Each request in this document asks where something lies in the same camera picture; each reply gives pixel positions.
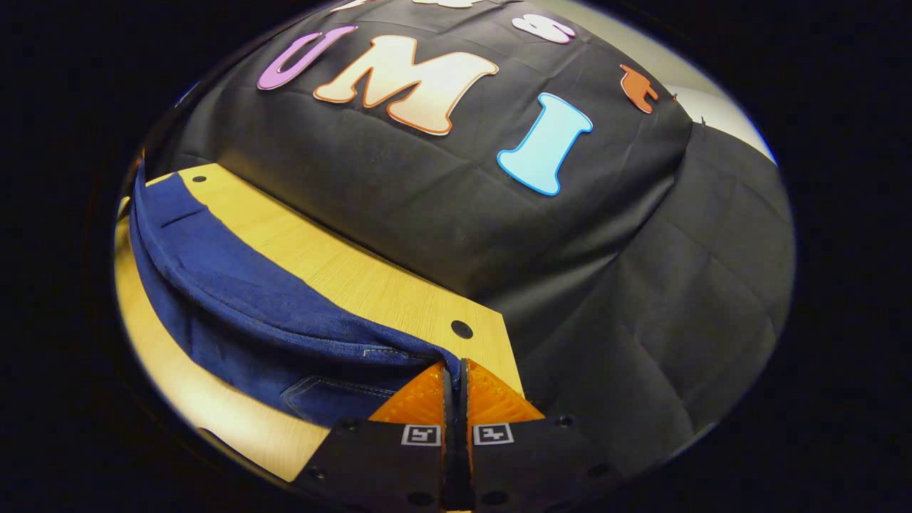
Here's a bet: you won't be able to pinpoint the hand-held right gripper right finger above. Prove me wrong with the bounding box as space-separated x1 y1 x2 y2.
456 358 622 511

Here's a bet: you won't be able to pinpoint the black backdrop cloth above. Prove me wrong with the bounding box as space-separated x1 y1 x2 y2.
142 0 796 480

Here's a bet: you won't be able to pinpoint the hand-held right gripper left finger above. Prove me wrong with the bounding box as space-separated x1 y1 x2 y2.
292 361 457 511

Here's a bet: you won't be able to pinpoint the blue denim jeans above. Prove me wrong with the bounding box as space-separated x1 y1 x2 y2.
128 164 464 430

